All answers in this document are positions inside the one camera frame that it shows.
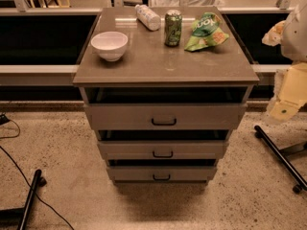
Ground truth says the grey top drawer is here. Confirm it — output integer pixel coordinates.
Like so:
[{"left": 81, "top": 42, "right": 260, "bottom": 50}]
[{"left": 84, "top": 103, "right": 246, "bottom": 130}]

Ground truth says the black right base leg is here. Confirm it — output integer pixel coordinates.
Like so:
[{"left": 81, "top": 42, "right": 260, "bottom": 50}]
[{"left": 254, "top": 126, "right": 307, "bottom": 195}]

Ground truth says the metal railing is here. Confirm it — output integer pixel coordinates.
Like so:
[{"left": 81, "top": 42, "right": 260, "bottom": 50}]
[{"left": 0, "top": 0, "right": 300, "bottom": 86}]

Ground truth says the black left base leg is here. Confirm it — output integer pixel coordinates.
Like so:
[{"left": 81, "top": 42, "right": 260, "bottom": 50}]
[{"left": 0, "top": 170, "right": 44, "bottom": 230}]

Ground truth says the clear plastic water bottle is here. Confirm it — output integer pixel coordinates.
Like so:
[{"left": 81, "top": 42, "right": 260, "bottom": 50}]
[{"left": 135, "top": 5, "right": 161, "bottom": 31}]

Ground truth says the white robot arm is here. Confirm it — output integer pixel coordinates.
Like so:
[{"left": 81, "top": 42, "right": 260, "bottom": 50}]
[{"left": 262, "top": 0, "right": 307, "bottom": 122}]

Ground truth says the green chip bag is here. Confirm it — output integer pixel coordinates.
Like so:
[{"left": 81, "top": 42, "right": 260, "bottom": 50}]
[{"left": 184, "top": 12, "right": 229, "bottom": 52}]

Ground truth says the white ceramic bowl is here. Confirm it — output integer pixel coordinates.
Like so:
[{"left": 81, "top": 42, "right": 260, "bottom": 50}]
[{"left": 90, "top": 32, "right": 129, "bottom": 61}]

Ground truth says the black base leg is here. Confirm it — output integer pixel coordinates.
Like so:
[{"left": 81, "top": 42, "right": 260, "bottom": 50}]
[
  {"left": 0, "top": 170, "right": 44, "bottom": 230},
  {"left": 254, "top": 126, "right": 307, "bottom": 195}
]

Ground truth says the grey bottom drawer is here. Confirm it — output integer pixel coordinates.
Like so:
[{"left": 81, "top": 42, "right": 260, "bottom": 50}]
[{"left": 106, "top": 167, "right": 217, "bottom": 182}]

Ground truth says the grey drawer cabinet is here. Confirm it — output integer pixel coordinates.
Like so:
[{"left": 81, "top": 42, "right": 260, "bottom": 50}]
[{"left": 72, "top": 5, "right": 260, "bottom": 187}]

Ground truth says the grey middle drawer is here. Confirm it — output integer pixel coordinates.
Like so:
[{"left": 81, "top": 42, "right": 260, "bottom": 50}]
[{"left": 98, "top": 141, "right": 228, "bottom": 160}]

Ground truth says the green soda can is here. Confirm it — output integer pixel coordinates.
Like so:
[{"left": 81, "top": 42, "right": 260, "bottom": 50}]
[{"left": 164, "top": 10, "right": 182, "bottom": 47}]

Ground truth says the grey drawer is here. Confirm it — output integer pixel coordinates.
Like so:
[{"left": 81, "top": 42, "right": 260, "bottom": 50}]
[
  {"left": 84, "top": 103, "right": 246, "bottom": 130},
  {"left": 106, "top": 167, "right": 217, "bottom": 182},
  {"left": 98, "top": 141, "right": 228, "bottom": 160}
]

